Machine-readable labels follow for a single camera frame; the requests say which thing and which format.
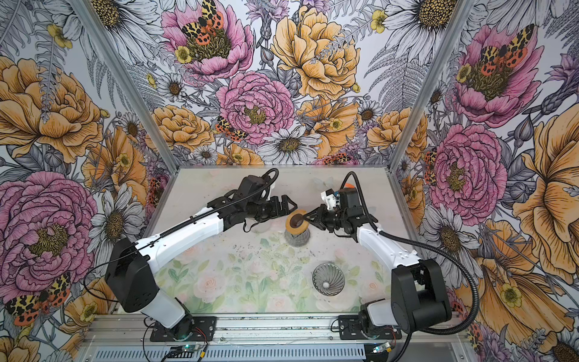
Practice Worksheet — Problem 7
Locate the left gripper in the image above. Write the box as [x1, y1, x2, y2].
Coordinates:
[247, 195, 297, 223]

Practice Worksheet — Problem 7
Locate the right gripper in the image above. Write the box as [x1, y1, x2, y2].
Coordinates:
[302, 203, 348, 234]

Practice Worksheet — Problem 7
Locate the wooden ring dripper holder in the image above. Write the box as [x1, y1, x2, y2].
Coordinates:
[285, 210, 309, 236]

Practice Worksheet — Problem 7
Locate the grey ribbed glass pitcher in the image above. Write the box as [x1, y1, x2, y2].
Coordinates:
[283, 229, 311, 247]

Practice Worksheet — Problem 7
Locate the clear glass carafe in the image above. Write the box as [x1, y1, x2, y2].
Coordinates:
[250, 220, 273, 234]

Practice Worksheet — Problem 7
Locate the grey glass dripper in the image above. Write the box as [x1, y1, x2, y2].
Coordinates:
[312, 262, 345, 297]

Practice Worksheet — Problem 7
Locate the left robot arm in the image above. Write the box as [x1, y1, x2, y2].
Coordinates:
[105, 168, 297, 341]

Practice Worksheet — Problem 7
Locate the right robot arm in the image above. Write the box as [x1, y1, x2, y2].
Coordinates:
[303, 188, 452, 333]

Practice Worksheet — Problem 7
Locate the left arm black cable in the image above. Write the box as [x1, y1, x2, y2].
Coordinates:
[82, 168, 280, 304]

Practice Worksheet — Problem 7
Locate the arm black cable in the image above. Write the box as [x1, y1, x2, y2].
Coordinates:
[82, 168, 280, 304]
[340, 170, 480, 362]

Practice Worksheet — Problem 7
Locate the aluminium front rail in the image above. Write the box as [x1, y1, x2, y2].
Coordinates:
[81, 311, 471, 349]

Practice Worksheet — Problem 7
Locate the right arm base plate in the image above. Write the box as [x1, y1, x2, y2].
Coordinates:
[331, 315, 402, 341]

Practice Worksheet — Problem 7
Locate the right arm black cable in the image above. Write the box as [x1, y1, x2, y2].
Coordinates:
[340, 170, 480, 362]

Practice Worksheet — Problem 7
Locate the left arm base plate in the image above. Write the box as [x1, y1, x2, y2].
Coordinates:
[149, 315, 217, 342]

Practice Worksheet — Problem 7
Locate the right corner frame post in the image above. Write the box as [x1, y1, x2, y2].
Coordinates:
[389, 0, 474, 173]

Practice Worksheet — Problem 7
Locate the corner frame post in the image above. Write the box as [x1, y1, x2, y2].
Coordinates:
[71, 1, 179, 176]
[389, 0, 474, 173]

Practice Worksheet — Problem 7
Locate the left corner frame post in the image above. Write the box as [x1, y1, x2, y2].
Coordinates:
[71, 1, 179, 176]

